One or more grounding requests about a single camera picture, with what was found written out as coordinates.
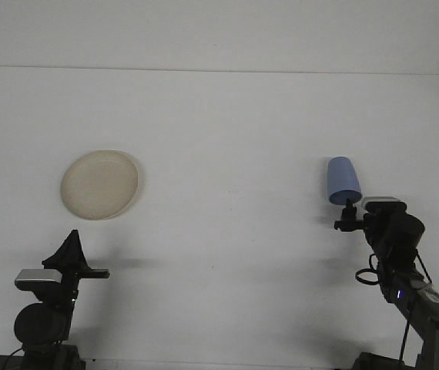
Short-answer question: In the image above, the pale blue cup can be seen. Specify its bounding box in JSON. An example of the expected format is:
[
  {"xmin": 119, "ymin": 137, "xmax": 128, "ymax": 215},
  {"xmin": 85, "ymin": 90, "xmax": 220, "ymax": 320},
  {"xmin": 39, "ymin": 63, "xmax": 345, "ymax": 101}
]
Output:
[{"xmin": 327, "ymin": 156, "xmax": 362, "ymax": 207}]

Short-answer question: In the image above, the pale round plate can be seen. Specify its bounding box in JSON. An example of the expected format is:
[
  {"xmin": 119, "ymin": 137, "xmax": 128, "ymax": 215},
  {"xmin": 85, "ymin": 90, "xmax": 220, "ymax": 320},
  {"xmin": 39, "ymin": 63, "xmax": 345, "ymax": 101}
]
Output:
[{"xmin": 59, "ymin": 149, "xmax": 146, "ymax": 221}]

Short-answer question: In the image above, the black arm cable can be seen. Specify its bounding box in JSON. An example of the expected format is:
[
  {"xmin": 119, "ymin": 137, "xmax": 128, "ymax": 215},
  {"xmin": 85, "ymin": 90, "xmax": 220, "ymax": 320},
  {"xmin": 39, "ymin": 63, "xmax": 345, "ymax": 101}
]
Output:
[
  {"xmin": 354, "ymin": 250, "xmax": 433, "ymax": 363},
  {"xmin": 5, "ymin": 348, "xmax": 26, "ymax": 370}
]

